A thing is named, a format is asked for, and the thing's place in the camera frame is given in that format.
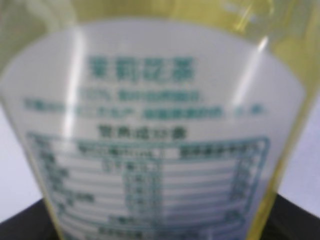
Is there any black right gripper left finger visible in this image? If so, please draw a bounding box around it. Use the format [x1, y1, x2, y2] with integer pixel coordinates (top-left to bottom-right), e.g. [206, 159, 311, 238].
[0, 199, 60, 240]

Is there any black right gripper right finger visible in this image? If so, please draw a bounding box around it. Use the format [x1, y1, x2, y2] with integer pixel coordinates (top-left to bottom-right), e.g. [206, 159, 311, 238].
[264, 194, 320, 240]

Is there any yellow tea plastic bottle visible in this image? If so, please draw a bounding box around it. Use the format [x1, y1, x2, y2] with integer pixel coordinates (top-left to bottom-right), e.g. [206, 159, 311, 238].
[0, 0, 320, 240]

